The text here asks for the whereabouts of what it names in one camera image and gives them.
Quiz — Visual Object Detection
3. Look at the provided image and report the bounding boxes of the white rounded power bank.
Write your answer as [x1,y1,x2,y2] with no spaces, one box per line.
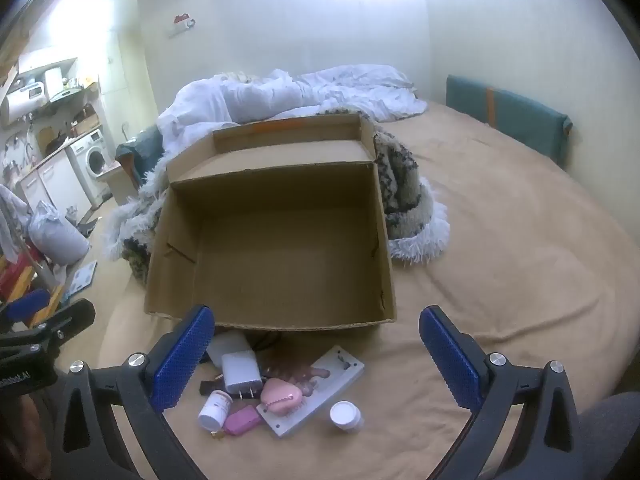
[206,331,253,366]

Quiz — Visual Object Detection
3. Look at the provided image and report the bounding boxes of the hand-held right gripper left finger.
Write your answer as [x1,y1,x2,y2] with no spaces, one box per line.
[50,304,216,480]

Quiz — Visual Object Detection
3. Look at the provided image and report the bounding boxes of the pink heart-shaped item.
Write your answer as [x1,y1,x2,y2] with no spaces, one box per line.
[257,377,303,418]

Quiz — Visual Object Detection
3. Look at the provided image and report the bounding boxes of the white kitchen cabinet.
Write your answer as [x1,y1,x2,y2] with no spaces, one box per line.
[17,150,93,216]

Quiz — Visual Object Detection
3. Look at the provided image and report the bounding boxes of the white capped bottle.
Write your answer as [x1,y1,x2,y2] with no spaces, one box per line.
[329,400,365,433]

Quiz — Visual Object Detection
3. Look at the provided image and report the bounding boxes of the white washing machine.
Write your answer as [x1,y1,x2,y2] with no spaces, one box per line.
[67,129,113,196]

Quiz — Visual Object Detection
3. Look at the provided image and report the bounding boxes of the white stuffed bag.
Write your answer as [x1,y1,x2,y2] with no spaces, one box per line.
[27,200,91,266]

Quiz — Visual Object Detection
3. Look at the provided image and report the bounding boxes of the yellow wooden frame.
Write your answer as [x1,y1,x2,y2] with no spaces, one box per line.
[0,252,66,326]

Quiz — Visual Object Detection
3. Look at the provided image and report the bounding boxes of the hanging white garment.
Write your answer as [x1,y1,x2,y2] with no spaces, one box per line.
[0,185,31,261]

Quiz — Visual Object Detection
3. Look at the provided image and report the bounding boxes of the shaggy patterned blanket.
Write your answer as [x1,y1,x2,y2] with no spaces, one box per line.
[102,105,451,286]

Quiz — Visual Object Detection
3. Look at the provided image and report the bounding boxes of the white water heater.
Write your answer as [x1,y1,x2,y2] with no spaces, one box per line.
[0,80,48,126]

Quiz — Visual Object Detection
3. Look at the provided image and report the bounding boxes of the white duvet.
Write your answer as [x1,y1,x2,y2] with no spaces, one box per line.
[156,65,428,161]

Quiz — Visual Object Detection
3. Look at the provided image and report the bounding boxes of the person's grey trousers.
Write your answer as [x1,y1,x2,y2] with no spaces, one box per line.
[575,392,640,480]

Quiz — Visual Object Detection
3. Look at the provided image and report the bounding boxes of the brown cardboard box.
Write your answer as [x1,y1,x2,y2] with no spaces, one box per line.
[144,112,397,333]

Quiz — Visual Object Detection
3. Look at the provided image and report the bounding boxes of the white rectangular device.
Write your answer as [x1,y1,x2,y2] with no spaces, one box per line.
[260,345,366,438]

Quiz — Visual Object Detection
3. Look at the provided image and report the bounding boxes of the teal pillow with orange stripe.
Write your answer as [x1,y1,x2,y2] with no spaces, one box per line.
[445,74,573,168]

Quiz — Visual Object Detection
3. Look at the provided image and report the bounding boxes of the white pill bottle red label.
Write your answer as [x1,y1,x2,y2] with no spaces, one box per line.
[198,390,234,431]

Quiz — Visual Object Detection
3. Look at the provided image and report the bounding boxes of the floor scale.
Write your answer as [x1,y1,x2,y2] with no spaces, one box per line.
[65,260,98,296]

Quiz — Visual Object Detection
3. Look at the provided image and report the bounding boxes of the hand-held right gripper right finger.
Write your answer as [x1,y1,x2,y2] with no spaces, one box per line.
[419,305,586,480]

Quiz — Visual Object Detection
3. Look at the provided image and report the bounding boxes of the white charger adapter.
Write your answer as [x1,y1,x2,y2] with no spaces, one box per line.
[221,351,264,401]

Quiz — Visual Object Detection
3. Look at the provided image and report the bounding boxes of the beige low table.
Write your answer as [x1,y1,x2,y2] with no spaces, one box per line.
[97,160,138,206]

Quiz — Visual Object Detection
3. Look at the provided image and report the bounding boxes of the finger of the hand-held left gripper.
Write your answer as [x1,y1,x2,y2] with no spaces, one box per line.
[0,287,51,323]
[15,299,97,356]

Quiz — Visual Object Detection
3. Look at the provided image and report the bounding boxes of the white range hood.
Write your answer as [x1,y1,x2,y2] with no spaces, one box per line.
[47,67,86,103]

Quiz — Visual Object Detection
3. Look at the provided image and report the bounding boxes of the wall hook with red item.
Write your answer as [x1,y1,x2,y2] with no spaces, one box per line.
[170,11,197,36]

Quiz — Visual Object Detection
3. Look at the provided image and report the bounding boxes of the brown plastic item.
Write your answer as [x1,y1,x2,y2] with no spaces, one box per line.
[260,350,332,386]

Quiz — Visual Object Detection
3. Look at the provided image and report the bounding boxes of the dark green cloth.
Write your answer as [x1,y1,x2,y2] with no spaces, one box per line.
[116,127,168,191]

